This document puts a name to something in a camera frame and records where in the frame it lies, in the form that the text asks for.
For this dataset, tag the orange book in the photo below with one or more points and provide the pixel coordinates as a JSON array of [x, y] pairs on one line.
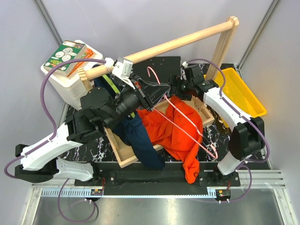
[[88, 53]]

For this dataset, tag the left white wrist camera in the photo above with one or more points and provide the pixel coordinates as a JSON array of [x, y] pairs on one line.
[[121, 68]]

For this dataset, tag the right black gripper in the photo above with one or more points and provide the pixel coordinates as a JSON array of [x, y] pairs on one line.
[[175, 80]]

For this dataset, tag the white drawer unit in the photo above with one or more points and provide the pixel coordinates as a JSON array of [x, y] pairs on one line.
[[71, 89]]

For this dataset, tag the pink wire hanger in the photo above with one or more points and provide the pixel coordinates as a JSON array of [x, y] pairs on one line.
[[214, 155]]

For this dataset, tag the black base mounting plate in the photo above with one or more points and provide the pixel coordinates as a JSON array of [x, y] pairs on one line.
[[136, 179]]

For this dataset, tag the wooden clothes rack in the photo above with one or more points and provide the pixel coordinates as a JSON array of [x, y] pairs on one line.
[[164, 47]]

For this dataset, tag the navy blue shorts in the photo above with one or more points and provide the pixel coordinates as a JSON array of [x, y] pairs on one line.
[[133, 133]]

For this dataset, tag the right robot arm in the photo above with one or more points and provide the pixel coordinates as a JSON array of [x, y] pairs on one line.
[[248, 134]]

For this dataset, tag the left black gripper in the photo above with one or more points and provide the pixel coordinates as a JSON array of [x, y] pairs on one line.
[[149, 93]]

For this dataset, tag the yellow plastic tray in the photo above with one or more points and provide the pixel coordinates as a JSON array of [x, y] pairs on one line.
[[238, 94]]

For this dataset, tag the black square board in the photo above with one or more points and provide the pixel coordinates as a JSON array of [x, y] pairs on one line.
[[164, 66]]

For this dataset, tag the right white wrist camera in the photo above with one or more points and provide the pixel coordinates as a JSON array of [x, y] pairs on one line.
[[193, 72]]

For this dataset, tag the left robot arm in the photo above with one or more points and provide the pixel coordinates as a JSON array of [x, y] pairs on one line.
[[40, 162]]

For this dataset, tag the green cover book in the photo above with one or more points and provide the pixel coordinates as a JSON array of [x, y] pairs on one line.
[[67, 51]]

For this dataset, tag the lime green hanger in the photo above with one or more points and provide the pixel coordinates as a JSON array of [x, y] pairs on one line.
[[113, 89]]

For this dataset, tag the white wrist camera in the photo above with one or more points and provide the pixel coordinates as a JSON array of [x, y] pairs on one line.
[[121, 68], [193, 72]]

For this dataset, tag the orange shorts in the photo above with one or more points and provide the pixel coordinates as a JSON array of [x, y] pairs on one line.
[[176, 135]]

